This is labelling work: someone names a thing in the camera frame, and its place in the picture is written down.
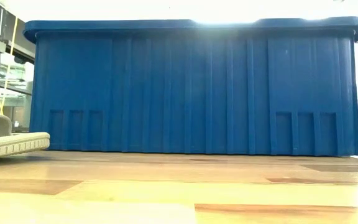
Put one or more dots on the grey rubber slide sandal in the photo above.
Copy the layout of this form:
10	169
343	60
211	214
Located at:
11	144

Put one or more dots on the large blue plastic bin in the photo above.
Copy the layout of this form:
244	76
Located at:
166	93

